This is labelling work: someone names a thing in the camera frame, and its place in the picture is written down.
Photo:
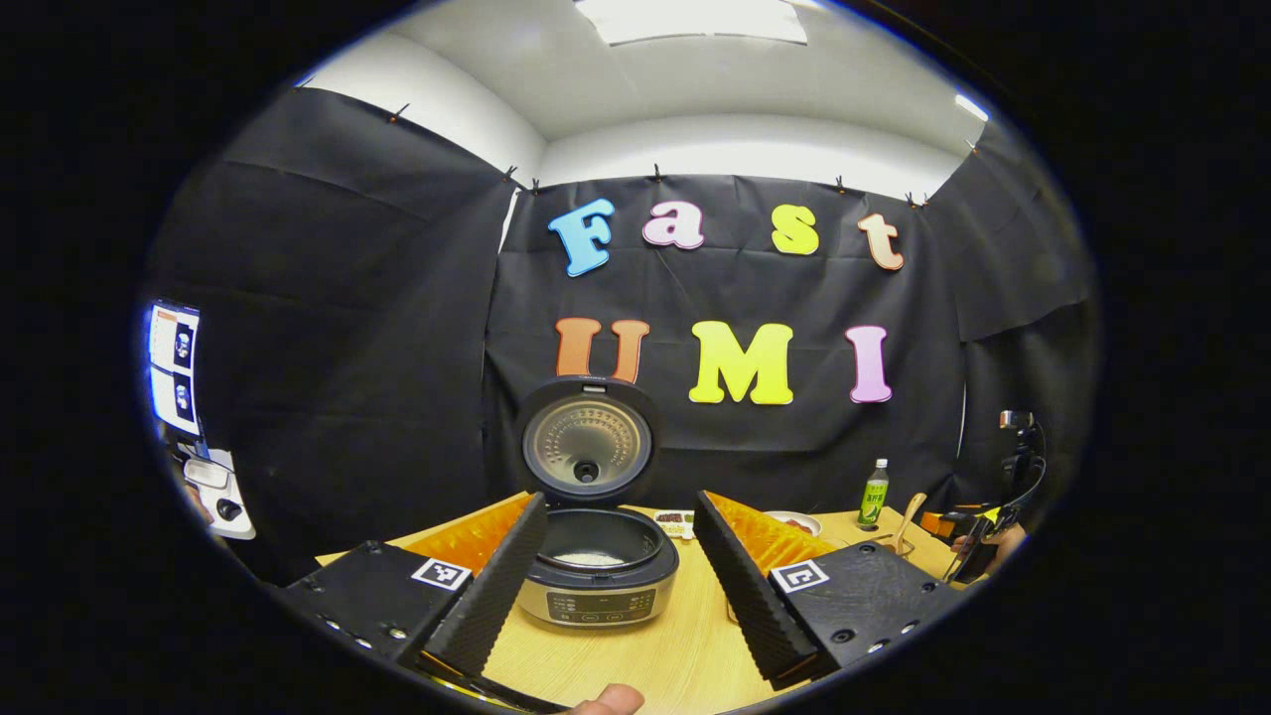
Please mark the white desk device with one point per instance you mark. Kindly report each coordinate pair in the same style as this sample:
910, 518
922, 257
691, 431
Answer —
206, 472

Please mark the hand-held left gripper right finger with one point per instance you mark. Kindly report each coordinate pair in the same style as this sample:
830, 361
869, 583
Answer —
740, 586

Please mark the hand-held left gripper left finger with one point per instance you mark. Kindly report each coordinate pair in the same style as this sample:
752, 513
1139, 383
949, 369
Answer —
496, 586

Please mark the wooden spoon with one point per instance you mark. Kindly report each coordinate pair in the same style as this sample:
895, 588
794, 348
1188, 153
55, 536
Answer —
909, 516

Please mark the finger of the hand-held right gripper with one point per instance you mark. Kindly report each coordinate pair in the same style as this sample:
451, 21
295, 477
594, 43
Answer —
933, 523

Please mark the dark grey rice cooker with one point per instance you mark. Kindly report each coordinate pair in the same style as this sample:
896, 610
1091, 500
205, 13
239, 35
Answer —
596, 601

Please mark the green drink bottle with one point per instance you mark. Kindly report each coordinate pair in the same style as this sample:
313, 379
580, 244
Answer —
874, 501

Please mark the white round plate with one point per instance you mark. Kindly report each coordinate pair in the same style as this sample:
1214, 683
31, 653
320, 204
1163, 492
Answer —
799, 521

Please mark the black backdrop cloth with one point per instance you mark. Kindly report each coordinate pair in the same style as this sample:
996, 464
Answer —
348, 348

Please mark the white divided bean dish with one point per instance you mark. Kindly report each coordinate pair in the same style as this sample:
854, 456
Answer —
675, 519

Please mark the small ceiling light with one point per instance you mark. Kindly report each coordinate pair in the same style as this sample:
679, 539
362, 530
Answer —
971, 106

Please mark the large ceiling light panel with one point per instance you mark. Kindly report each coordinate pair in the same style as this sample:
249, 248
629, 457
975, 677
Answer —
695, 20

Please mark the computer monitor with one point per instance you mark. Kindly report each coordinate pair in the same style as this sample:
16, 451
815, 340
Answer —
174, 367

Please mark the white side desk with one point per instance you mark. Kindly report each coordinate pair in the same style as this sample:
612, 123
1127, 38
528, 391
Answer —
236, 526

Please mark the black computer mouse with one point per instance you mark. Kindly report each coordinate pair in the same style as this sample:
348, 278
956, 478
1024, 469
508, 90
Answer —
228, 509

